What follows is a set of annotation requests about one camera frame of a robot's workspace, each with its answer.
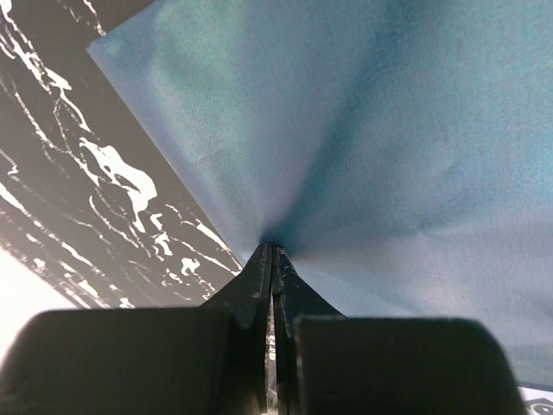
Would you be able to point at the blue patterned cloth placemat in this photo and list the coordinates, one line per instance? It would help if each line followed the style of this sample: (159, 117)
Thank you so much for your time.
(399, 151)

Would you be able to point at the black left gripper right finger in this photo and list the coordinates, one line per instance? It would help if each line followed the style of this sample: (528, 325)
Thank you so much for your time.
(328, 363)

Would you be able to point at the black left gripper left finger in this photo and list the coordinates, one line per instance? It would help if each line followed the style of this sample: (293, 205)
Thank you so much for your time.
(184, 360)

